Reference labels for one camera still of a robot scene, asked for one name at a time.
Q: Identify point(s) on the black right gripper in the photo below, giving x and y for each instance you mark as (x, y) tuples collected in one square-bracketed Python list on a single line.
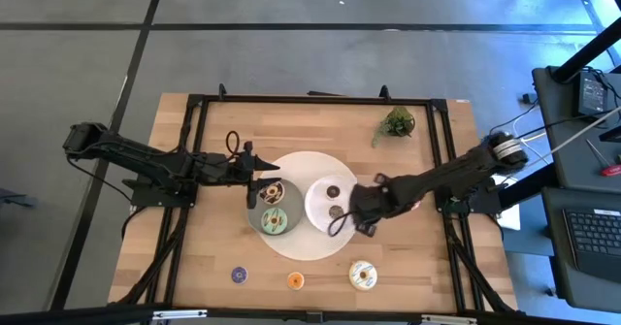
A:
[(371, 204)]

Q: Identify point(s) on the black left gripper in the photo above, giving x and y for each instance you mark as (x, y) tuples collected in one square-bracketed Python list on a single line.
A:
[(228, 170)]

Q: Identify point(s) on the large chocolate drizzled donut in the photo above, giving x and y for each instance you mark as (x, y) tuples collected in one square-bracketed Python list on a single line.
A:
[(279, 195)]

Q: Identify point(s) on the small chocolate sprinkled donut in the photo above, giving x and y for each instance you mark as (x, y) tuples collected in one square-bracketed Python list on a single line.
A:
[(333, 209)]

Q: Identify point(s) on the small plain chocolate donut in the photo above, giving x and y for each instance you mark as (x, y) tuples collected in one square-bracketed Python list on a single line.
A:
[(330, 188)]

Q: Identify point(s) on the large green frosted donut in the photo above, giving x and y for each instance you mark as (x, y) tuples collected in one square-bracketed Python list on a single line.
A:
[(281, 220)]

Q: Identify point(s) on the large white glazed donut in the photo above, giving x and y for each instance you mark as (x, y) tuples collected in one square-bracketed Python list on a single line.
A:
[(356, 269)]

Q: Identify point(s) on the small purple frosted donut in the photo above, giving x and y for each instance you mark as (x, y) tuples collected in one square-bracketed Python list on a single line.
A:
[(235, 271)]

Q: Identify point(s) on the small orange frosted donut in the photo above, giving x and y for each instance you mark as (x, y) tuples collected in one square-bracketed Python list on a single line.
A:
[(291, 277)]

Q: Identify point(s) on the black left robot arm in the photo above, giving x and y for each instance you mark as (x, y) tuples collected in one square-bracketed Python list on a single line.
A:
[(145, 157)]

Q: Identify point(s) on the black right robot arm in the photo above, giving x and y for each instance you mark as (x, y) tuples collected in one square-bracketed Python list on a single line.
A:
[(451, 174)]

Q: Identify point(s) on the grey round plate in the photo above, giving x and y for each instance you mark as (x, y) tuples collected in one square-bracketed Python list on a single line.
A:
[(295, 201)]

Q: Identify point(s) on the white round plate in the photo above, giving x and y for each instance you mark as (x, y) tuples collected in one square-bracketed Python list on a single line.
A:
[(317, 218)]

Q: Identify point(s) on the round white woven placemat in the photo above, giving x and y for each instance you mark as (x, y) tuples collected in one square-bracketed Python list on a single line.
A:
[(301, 247)]

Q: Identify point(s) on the green succulent potted plant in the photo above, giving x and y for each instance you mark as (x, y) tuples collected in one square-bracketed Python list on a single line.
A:
[(399, 122)]

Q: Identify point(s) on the white paper sheet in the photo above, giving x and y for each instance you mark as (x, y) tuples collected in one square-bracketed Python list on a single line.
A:
[(509, 218)]

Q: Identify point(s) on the dark grey desk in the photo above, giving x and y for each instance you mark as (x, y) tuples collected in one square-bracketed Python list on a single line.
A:
[(563, 136), (558, 247)]

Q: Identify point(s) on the thin white rod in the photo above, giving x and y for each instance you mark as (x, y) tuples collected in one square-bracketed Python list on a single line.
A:
[(577, 133)]

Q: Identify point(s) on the black computer keyboard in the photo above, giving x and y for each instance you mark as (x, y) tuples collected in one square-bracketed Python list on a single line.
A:
[(594, 242)]

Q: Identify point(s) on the black electronics box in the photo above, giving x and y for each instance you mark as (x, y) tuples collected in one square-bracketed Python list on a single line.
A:
[(593, 94)]

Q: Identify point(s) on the dark chair base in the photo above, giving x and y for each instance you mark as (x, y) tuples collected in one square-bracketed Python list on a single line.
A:
[(17, 199)]

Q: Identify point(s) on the black diagonal pole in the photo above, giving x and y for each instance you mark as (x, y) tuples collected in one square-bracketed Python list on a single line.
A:
[(587, 51)]

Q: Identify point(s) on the black aluminium table frame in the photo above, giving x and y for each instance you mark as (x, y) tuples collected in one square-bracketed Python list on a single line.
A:
[(315, 100)]

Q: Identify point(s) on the silver rail bracket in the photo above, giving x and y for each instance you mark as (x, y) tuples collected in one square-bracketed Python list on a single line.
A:
[(179, 314), (448, 319)]

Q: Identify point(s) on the black camera mount rail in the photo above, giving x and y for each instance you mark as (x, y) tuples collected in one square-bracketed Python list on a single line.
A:
[(73, 314)]

